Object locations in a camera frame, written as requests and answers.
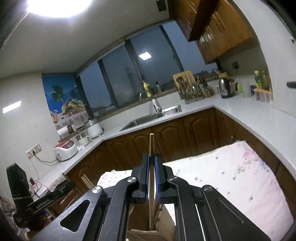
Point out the spice jar rack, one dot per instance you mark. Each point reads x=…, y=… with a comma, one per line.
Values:
x=263, y=95

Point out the tropical fruit wall poster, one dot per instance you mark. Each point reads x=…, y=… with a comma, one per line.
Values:
x=62, y=99

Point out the green plastic container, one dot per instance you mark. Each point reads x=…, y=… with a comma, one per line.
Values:
x=240, y=87

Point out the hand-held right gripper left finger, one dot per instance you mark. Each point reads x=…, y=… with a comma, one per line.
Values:
x=146, y=176

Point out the stainless steel sink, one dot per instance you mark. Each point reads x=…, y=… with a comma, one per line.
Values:
x=143, y=121

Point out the paper towel roll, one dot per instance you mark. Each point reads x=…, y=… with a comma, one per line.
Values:
x=62, y=133

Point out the black wall panel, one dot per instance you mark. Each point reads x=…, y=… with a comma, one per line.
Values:
x=161, y=5

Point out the white kitchen countertop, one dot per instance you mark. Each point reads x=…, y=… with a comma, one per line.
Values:
x=208, y=104

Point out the wooden wall cabinets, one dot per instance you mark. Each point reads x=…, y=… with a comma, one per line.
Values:
x=226, y=27

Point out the kitchen faucet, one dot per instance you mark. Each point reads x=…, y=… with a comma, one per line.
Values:
x=155, y=104

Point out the kitchen window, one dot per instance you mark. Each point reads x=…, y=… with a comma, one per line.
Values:
x=120, y=81

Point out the wooden chopstick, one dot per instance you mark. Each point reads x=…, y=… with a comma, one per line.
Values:
x=86, y=182
x=152, y=146
x=90, y=180

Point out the dark bottle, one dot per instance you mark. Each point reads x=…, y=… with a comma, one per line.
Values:
x=158, y=87

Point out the utensil drying rack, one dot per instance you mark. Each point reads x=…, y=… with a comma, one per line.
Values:
x=189, y=92

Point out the round ceiling lamp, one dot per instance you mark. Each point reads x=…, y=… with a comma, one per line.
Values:
x=57, y=7

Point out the wooden base cabinets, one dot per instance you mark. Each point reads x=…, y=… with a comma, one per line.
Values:
x=175, y=136

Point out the white plastic pitcher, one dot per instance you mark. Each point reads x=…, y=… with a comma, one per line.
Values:
x=246, y=89

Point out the wooden cutting board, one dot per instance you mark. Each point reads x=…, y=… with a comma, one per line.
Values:
x=185, y=75

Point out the steel electric kettle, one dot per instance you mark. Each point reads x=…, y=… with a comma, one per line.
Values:
x=225, y=89

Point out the small steel pot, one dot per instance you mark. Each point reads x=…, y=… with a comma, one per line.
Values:
x=82, y=139

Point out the white floral tablecloth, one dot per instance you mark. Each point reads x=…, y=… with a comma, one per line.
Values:
x=231, y=180

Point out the white lace cloth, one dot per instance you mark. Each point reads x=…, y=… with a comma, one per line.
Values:
x=52, y=182

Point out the wooden slatted utensil holder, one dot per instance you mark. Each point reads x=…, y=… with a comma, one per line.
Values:
x=167, y=222

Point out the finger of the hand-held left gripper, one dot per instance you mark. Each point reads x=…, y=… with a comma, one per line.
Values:
x=67, y=185

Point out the dark glass jar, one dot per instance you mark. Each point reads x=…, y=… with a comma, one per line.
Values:
x=71, y=129

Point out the double wall outlet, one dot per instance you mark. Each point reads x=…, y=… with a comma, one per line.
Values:
x=33, y=150

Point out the black pan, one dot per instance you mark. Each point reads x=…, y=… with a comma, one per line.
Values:
x=291, y=84

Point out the person's left forearm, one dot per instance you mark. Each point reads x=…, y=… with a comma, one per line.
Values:
x=6, y=213

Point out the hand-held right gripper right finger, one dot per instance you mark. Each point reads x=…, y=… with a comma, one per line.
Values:
x=158, y=176

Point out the red and white rice cooker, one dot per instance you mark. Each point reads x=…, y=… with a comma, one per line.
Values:
x=66, y=150

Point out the yellow dish soap bottle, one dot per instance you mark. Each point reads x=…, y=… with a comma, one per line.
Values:
x=147, y=89

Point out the wooden knife block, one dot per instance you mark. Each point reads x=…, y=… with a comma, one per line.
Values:
x=205, y=90

